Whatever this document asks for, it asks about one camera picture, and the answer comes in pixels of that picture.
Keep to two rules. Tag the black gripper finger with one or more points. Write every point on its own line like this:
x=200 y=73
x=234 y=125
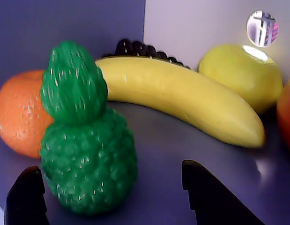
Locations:
x=25 y=201
x=212 y=201

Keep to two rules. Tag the green toy pineapple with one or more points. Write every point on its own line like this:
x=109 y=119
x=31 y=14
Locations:
x=88 y=159

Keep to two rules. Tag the orange toy fruit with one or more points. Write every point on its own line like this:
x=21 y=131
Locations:
x=18 y=117

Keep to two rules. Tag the yellow toy banana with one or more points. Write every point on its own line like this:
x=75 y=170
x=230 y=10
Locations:
x=182 y=98

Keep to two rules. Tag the red toy fruit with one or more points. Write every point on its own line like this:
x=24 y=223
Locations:
x=287 y=117

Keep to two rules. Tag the yellow toy apple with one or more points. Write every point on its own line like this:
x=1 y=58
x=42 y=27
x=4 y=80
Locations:
x=240 y=75

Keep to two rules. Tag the dark purple toy grapes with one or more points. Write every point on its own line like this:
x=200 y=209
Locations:
x=140 y=49

